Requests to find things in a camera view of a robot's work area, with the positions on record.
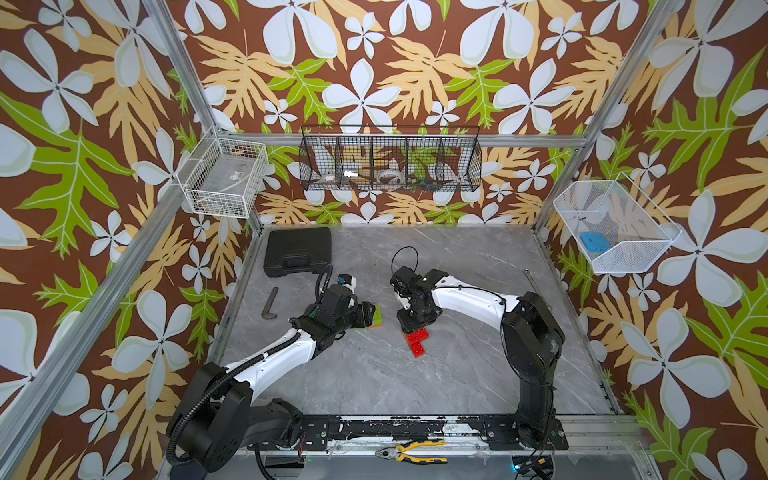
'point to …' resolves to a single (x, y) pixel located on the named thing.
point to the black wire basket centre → (391, 158)
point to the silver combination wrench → (531, 278)
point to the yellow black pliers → (398, 452)
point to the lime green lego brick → (377, 316)
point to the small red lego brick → (420, 335)
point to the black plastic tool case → (297, 250)
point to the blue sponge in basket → (595, 241)
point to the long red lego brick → (416, 347)
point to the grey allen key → (267, 314)
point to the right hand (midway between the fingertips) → (407, 325)
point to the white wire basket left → (220, 175)
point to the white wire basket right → (617, 229)
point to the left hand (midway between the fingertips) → (368, 304)
